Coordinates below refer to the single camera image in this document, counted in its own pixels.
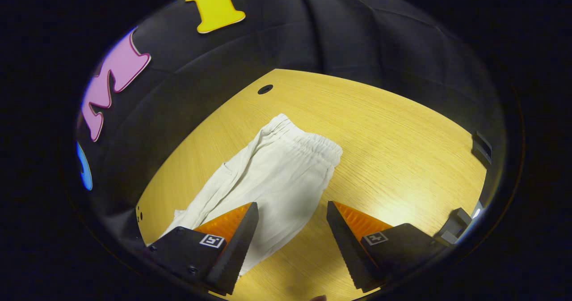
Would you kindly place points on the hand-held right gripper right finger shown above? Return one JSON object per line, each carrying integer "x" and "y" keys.
{"x": 348, "y": 252}

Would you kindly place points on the white jeans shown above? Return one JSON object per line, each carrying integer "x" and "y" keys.
{"x": 277, "y": 171}

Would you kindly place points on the black table edge bracket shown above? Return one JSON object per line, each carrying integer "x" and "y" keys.
{"x": 481, "y": 148}
{"x": 453, "y": 227}

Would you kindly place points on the black backdrop cloth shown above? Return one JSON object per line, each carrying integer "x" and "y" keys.
{"x": 268, "y": 37}

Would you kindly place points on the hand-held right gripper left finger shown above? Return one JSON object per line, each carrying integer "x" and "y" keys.
{"x": 234, "y": 252}

